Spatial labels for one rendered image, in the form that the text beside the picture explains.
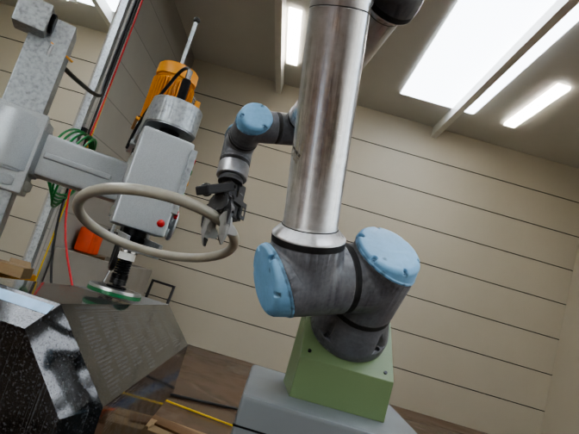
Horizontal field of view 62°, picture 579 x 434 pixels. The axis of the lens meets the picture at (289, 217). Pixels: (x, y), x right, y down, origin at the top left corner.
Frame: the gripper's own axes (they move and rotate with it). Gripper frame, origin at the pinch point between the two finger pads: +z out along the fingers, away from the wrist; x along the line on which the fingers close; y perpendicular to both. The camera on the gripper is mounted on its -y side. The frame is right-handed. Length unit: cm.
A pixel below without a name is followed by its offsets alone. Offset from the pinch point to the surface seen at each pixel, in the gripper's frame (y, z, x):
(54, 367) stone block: -1, 36, 50
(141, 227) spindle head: 28, -25, 68
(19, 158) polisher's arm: 3, -58, 141
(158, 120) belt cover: 14, -67, 60
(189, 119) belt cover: 22, -71, 52
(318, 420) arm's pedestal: 3, 41, -37
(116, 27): 82, -280, 267
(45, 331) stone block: -5, 26, 54
